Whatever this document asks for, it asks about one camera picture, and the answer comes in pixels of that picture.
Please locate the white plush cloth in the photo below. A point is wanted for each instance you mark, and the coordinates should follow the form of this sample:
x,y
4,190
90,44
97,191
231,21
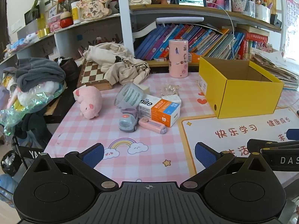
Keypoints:
x,y
35,93

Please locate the bunny figure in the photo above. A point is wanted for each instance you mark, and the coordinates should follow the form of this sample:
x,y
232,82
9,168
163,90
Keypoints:
x,y
93,4

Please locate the wooden shelf board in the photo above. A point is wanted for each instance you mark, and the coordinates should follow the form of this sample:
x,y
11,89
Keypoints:
x,y
158,63

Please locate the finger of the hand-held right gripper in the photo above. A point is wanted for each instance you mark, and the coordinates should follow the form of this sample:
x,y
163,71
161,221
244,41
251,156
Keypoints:
x,y
259,145
293,135

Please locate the wooden chessboard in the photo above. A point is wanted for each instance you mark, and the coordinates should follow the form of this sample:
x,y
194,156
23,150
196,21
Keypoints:
x,y
91,74

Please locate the folded grey cloth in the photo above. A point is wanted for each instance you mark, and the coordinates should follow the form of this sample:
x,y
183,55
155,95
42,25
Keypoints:
x,y
39,72

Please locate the grey purple toy car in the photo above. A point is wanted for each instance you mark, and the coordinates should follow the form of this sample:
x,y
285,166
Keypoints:
x,y
127,122

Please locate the beige cloth bag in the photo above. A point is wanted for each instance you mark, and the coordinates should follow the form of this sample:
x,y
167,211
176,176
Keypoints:
x,y
112,58

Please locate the black folding stool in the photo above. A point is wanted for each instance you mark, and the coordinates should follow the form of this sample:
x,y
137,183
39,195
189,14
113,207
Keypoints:
x,y
28,152

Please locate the pink cylinder with stickers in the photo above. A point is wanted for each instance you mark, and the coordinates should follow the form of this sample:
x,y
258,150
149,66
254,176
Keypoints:
x,y
178,60

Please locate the iridescent plastic wrap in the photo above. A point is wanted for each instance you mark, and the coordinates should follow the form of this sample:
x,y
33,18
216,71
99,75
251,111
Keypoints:
x,y
30,112

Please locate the white lamp bar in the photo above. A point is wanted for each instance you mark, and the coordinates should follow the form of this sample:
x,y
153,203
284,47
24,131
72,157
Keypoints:
x,y
179,20

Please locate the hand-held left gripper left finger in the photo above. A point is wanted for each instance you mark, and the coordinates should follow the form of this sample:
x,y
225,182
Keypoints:
x,y
93,155

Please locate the clear tape roll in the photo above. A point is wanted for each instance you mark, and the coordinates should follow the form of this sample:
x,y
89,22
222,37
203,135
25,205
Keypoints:
x,y
128,95

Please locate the yellow cardboard box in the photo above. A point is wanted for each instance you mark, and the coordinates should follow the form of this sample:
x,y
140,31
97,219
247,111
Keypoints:
x,y
245,98

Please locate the pink tissue packet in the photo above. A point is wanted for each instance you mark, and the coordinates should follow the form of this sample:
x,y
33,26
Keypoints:
x,y
55,24

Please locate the row of colourful books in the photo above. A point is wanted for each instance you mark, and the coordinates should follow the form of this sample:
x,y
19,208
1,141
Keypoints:
x,y
205,42

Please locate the wall poster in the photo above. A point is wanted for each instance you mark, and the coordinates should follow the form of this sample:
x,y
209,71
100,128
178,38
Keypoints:
x,y
293,25

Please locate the white and orange carton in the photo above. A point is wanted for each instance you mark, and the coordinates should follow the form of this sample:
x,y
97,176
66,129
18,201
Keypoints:
x,y
161,112

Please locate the white shelf post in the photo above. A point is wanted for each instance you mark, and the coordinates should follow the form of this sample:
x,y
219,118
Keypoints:
x,y
125,21

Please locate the pearl hair accessory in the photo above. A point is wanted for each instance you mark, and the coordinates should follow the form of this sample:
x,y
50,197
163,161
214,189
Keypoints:
x,y
170,89

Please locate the pink pig plush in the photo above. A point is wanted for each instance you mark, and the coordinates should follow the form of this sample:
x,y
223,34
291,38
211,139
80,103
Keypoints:
x,y
90,100

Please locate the clear pen holder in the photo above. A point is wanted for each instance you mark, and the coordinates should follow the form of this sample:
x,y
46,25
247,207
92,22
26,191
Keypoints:
x,y
262,14

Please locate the white charger plug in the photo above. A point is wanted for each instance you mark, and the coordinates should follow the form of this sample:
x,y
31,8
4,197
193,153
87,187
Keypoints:
x,y
171,99

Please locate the stack of papers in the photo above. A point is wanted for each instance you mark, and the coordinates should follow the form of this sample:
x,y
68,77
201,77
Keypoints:
x,y
273,67

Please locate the white mat with yellow border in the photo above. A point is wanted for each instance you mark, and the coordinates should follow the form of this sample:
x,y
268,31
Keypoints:
x,y
198,133

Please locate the red wooden doll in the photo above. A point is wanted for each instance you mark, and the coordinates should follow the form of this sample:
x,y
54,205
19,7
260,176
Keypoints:
x,y
66,21

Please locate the pink checkered desk mat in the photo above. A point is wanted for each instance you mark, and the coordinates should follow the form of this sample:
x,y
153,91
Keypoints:
x,y
81,133

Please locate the dark brown bag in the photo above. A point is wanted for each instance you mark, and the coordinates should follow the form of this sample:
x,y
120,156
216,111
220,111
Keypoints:
x,y
67,68

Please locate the white cube block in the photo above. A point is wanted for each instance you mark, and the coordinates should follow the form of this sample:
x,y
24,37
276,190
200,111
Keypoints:
x,y
145,89

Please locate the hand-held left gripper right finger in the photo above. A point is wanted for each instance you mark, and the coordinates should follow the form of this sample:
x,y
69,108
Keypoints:
x,y
205,155

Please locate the white and yellow bottle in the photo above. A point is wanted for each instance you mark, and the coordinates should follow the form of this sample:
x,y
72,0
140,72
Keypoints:
x,y
75,12

